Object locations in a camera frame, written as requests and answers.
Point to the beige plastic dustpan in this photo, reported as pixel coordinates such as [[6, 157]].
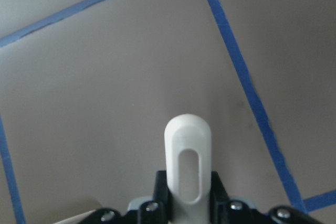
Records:
[[188, 153]]

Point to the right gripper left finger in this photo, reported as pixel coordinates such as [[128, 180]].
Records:
[[156, 210]]

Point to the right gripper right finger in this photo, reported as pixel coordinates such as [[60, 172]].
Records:
[[226, 209]]

